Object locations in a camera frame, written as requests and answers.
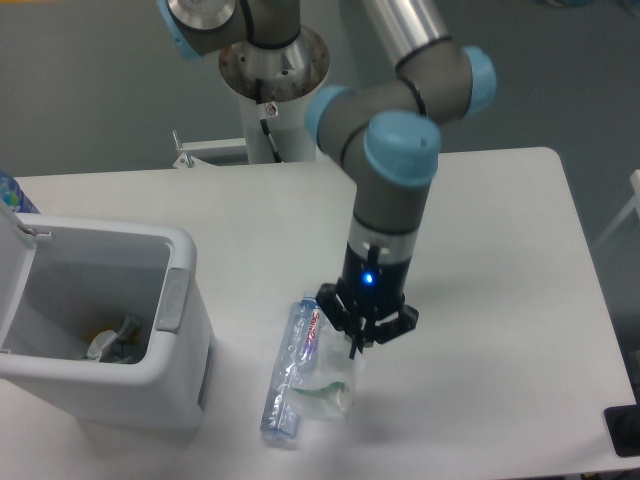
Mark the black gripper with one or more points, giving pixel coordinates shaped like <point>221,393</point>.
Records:
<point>373,292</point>

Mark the clear plastic bag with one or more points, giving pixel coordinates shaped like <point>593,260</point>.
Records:
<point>326,377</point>

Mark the clear plastic water bottle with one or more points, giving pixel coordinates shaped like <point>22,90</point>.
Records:
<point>295,360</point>

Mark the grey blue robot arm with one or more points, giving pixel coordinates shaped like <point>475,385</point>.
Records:
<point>386,139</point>

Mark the trash inside the can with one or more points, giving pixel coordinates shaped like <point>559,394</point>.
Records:
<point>121,346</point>

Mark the white plastic trash can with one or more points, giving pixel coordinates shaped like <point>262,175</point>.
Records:
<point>64,280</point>

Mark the black clamp at table edge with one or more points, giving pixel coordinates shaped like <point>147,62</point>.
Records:
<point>623,426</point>

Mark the blue bottle at left edge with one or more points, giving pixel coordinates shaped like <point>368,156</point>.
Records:
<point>14,197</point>

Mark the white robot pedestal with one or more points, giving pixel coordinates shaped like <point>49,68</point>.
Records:
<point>272,115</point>

